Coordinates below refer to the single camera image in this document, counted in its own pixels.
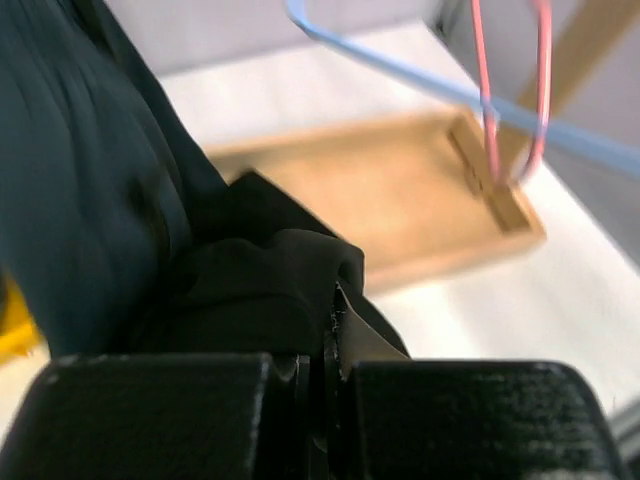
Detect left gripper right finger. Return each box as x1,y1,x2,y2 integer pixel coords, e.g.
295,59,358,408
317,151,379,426
324,290,629,479

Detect wooden clothes rack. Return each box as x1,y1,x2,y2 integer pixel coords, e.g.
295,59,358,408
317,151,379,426
202,0,640,296

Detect black shorts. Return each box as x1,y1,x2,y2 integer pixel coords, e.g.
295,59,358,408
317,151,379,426
112,171,406,356

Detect dark teal shorts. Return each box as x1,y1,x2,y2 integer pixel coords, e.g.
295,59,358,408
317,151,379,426
1,1,225,356

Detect yellow plastic bin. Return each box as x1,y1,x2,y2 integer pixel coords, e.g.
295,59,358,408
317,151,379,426
1,276,42,365

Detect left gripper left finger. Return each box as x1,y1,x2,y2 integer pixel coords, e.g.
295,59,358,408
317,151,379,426
1,354,309,479

